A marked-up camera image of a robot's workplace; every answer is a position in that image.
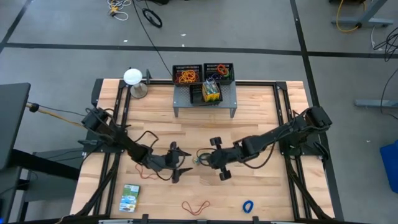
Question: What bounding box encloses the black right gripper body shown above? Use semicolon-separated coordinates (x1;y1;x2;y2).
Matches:
207;136;243;182

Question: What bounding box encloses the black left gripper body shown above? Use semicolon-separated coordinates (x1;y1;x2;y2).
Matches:
146;141;184;184

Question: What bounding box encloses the black mesh basket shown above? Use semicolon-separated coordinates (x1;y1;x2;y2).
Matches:
172;64;203;85
188;83;223;107
203;63;234;85

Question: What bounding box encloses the orange rubber band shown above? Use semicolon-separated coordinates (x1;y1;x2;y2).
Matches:
183;70;200;83

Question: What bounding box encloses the black side desk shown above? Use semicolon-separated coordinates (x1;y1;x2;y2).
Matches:
0;82;81;224

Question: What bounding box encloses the grey desk foot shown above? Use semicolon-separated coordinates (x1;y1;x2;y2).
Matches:
355;98;398;109

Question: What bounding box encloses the grey desk leg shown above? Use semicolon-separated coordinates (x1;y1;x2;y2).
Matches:
330;0;395;29

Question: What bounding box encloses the grey metal riser shelf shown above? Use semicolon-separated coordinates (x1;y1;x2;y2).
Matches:
172;81;238;119

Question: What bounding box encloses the white dome table lamp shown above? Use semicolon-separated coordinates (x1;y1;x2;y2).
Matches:
123;68;149;100

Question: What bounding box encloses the yellow rod with black knob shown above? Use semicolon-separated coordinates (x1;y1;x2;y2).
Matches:
25;101;85;128

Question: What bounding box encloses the blue plastic bin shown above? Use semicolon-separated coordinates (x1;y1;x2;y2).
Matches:
379;139;398;194

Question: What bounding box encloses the long black floor cable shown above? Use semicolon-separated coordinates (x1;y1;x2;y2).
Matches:
132;0;173;77

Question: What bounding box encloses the coiled black floor cable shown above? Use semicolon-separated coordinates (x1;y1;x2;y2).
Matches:
142;7;164;29

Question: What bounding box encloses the white yellow cable bundle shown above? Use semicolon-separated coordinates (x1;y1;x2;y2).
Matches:
107;0;133;22

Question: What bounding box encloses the thin black floor cable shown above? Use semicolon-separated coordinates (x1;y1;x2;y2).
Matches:
379;67;398;121

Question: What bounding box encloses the yellow floor cable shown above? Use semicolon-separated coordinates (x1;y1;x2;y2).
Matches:
335;0;366;34

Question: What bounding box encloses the black cable bundle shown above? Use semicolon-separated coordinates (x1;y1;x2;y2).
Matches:
373;26;398;63

